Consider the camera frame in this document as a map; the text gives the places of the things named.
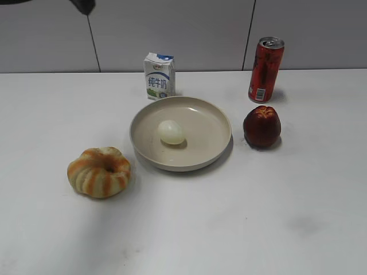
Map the white milk carton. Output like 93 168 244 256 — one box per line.
144 53 176 100

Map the white egg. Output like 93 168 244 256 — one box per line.
157 120 185 145

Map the dark red apple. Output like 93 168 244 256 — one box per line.
243 105 281 148

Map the red drink can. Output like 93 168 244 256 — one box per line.
248 37 284 103

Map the orange striped pumpkin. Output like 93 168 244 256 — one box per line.
67 147 131 199

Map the beige round plate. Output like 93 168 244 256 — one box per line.
130 96 232 172

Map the black object at top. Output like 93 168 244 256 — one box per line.
69 0 96 16

